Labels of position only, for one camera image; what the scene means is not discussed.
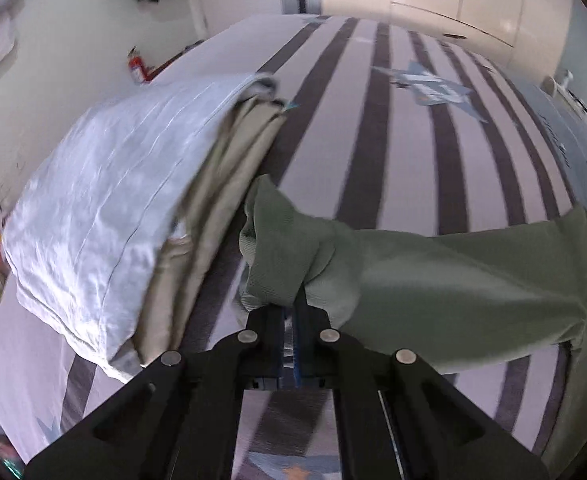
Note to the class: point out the white folded quilt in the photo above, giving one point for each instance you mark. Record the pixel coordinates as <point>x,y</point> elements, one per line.
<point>108,200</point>

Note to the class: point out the white bedside lamp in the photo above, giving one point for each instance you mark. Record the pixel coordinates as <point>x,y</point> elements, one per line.
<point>566,77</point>

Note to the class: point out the olive green shirt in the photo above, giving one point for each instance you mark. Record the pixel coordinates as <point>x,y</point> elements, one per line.
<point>423,285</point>

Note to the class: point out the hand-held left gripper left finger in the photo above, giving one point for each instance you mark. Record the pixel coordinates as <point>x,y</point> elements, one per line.
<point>268,350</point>

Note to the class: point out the white nightstand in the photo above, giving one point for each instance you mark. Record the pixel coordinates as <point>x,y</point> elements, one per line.
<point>581,105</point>

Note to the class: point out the red fire extinguisher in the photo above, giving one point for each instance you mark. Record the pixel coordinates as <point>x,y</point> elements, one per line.
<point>134,65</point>

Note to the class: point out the bed with blue striped sheet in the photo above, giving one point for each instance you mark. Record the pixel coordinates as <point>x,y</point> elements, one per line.
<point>398,160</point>

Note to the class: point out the beige folded cloth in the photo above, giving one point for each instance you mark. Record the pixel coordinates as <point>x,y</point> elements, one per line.
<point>213,200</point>

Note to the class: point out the cream wardrobe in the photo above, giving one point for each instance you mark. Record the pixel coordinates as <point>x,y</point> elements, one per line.
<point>448,0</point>

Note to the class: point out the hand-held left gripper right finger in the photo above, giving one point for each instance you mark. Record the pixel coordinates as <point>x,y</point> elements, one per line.
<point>311,355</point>

